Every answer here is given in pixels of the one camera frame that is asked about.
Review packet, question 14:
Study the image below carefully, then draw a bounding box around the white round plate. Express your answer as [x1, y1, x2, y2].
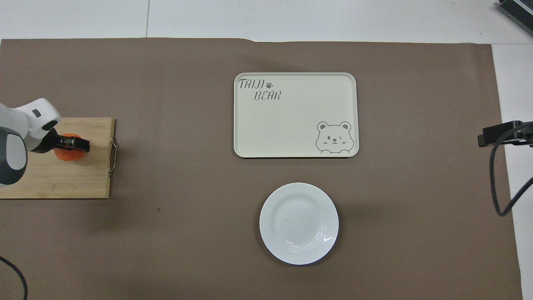
[259, 182, 339, 266]

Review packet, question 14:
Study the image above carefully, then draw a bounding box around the orange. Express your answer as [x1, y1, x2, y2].
[54, 133, 87, 161]

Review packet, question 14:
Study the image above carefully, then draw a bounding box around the black cable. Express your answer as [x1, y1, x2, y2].
[489, 125, 533, 217]
[0, 255, 28, 300]

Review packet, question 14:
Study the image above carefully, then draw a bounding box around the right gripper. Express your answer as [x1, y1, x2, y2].
[515, 120, 533, 147]

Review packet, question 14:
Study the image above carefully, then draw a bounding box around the cream tray with bear print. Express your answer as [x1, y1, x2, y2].
[234, 72, 359, 158]

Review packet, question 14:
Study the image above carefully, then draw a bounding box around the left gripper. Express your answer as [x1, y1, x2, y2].
[28, 127, 70, 154]

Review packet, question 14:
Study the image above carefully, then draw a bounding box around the wooden cutting board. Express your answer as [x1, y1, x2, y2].
[0, 117, 119, 199]

